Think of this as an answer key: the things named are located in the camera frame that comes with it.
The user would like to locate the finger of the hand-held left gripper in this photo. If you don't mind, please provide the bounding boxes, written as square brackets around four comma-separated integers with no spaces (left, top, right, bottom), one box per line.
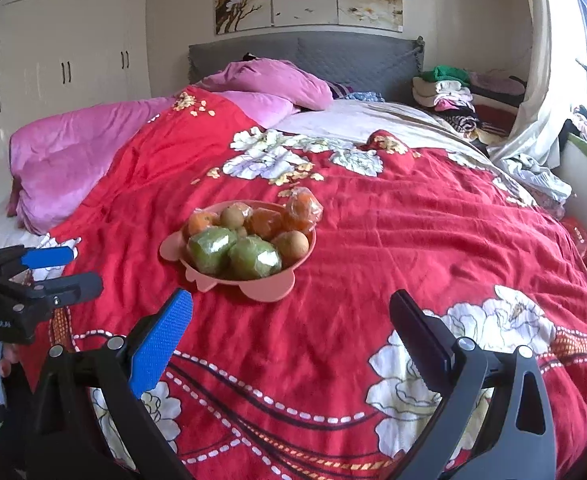
[3,272,104,311]
[0,245,75,275]

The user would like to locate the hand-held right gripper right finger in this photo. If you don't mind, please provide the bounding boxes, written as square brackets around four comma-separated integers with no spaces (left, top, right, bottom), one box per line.
[390,288,559,480]

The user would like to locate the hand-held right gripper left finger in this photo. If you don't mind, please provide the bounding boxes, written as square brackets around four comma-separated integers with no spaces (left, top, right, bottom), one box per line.
[26,287,194,480]

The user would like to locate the green fruit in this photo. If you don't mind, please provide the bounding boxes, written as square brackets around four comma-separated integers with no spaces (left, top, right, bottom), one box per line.
[228,237,283,281]
[187,227,238,276]

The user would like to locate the pink plastic bowl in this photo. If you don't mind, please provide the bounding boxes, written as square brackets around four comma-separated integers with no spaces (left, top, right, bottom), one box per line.
[159,200,318,303]

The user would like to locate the small reddish orange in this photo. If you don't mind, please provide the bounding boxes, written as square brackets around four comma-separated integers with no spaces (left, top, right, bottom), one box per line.
[280,186,324,236]

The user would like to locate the person's left hand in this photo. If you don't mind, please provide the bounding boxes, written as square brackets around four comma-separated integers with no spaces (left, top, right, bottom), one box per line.
[0,346,22,379]

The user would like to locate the white mattress sheet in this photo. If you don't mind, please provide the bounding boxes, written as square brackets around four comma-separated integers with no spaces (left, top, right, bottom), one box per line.
[0,200,49,252]

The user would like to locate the red floral blanket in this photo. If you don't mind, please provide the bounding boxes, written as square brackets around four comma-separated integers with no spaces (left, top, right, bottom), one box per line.
[18,85,587,480]

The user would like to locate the pink quilt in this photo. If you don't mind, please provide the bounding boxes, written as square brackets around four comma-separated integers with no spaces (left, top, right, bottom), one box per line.
[8,59,334,235]

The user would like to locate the red bag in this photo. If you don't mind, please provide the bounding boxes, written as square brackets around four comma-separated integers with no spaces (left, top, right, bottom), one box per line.
[561,217,587,261]

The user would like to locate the crumpled pale garment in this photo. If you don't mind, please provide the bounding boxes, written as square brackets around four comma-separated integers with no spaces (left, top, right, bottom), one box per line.
[498,152,573,201]

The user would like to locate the white wardrobe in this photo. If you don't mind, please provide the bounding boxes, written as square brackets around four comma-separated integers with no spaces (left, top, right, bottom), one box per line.
[0,0,151,161]

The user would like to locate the beige bed sheet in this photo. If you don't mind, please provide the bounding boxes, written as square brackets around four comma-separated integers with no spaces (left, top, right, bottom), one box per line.
[273,99,489,151]

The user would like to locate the pile of folded clothes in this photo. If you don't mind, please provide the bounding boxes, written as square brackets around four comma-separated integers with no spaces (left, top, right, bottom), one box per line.
[412,80,484,136]

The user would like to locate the maroon blanket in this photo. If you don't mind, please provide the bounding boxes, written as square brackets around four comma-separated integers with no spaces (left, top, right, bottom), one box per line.
[468,71,527,118]

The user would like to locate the green folded garment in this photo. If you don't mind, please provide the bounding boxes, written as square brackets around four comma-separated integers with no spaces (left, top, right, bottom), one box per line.
[420,65,471,84]

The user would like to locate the grey padded headboard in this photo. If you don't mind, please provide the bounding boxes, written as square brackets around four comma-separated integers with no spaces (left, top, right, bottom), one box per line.
[188,30,425,106]

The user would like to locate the cream curtain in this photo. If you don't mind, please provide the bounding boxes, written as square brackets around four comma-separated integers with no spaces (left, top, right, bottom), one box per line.
[488,0,581,171]

